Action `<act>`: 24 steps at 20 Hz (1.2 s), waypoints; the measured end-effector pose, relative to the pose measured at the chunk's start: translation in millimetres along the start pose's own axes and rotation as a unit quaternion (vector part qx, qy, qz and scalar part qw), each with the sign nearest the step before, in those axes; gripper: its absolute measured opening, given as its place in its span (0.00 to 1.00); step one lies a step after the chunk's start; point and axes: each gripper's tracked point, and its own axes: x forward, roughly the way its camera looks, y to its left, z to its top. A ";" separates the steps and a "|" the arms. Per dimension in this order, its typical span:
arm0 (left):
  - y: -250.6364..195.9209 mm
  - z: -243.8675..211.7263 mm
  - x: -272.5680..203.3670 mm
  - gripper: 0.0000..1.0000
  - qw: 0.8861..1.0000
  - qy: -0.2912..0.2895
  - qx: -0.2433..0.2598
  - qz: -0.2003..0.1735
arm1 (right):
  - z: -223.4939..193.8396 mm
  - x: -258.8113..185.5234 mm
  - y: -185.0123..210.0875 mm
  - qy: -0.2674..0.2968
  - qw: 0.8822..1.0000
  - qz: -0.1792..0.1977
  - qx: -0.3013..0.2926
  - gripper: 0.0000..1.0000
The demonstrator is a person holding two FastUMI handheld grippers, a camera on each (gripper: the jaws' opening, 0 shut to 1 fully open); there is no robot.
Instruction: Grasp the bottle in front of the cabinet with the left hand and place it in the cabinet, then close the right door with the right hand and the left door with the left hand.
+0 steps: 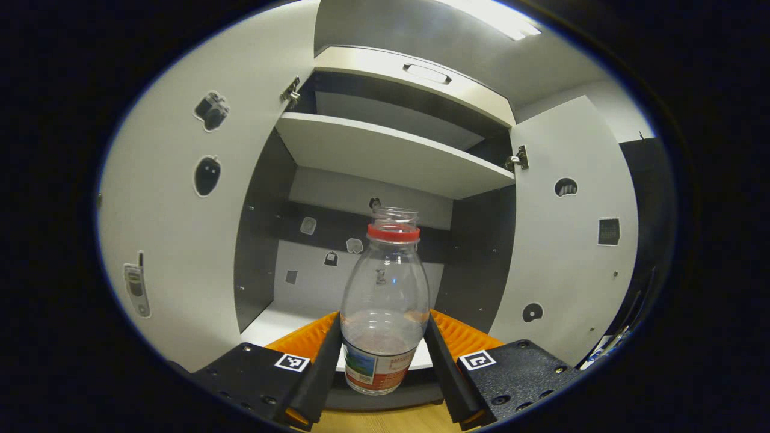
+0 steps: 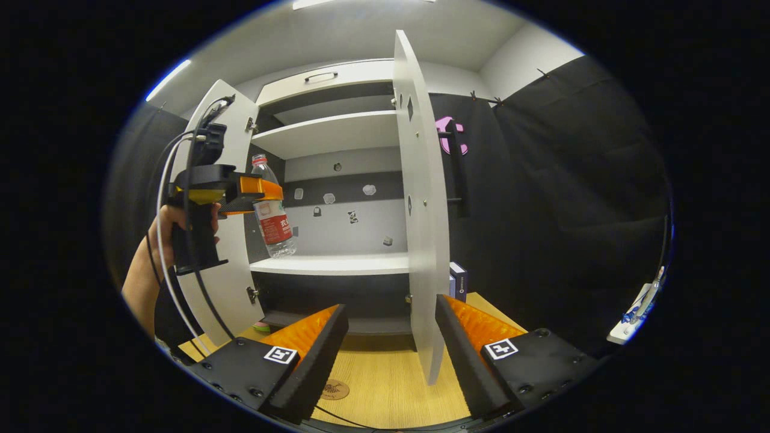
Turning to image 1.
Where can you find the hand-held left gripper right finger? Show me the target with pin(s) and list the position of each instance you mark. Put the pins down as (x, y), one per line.
(448, 385)

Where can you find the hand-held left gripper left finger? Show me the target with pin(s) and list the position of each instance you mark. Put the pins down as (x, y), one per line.
(319, 385)

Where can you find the clear plastic bottle red label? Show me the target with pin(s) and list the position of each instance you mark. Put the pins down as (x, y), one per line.
(385, 288)

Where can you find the white cabinet door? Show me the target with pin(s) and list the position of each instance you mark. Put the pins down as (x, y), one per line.
(168, 252)
(565, 270)

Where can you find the white cabinet shelf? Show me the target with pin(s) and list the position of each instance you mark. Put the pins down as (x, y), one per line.
(391, 156)
(271, 328)

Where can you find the white cabinet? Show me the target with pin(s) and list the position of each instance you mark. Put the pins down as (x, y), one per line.
(313, 300)

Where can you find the white blue printed object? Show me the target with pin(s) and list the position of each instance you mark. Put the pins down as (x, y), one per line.
(601, 349)

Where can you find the long ceiling light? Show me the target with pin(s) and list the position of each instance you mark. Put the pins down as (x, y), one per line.
(499, 21)

